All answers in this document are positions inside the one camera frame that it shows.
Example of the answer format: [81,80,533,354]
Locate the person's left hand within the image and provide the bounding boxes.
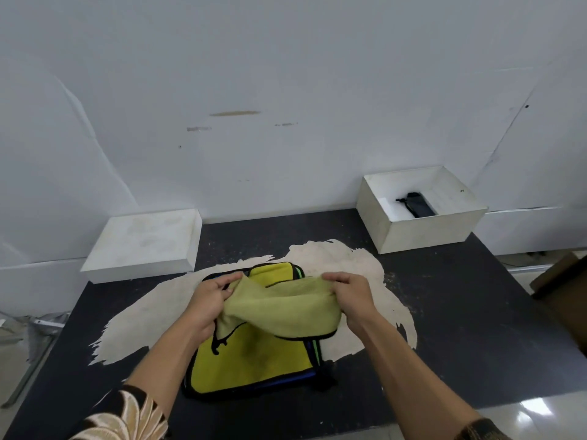
[185,271,246,341]

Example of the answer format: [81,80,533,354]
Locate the person's right hand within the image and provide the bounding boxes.
[321,271,382,335]

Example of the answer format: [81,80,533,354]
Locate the yellow-green microfibre cloth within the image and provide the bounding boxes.
[215,274,343,340]

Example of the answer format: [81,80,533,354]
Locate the person's right forearm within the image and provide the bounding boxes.
[350,312,483,429]

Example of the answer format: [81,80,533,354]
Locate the person's left forearm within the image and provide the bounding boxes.
[123,315,216,420]

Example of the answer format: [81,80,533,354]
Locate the open white box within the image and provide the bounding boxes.
[356,165,489,255]

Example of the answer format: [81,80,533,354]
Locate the yellow bag with black trim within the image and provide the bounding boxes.
[182,262,338,400]

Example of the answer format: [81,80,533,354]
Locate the flat white box lid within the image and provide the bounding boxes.
[80,208,203,285]

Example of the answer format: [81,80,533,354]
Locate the patterned left sleeve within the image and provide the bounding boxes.
[68,384,171,440]

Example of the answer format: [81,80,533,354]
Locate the patterned sleeve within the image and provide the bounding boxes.
[458,417,515,440]
[68,384,171,440]

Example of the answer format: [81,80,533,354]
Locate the patterned right sleeve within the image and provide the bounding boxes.
[458,417,515,440]

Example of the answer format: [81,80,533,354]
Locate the brown cardboard box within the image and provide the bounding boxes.
[529,251,587,359]

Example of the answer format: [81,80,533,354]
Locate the black strap pouch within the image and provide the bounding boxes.
[395,192,437,219]

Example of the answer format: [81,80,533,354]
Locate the grey metal frame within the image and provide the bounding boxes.
[0,310,70,409]

